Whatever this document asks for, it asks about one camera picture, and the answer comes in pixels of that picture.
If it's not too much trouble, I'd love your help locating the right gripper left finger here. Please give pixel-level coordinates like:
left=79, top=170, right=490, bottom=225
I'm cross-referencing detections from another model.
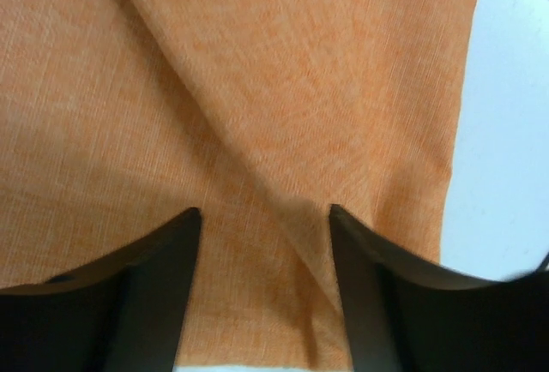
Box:
left=1, top=207, right=202, bottom=371

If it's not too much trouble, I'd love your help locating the orange cloth napkin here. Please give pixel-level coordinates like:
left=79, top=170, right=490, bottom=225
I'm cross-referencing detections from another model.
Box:
left=1, top=0, right=477, bottom=370

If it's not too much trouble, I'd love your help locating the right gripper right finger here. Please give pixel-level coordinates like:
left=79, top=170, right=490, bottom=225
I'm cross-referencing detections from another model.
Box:
left=329, top=205, right=548, bottom=371

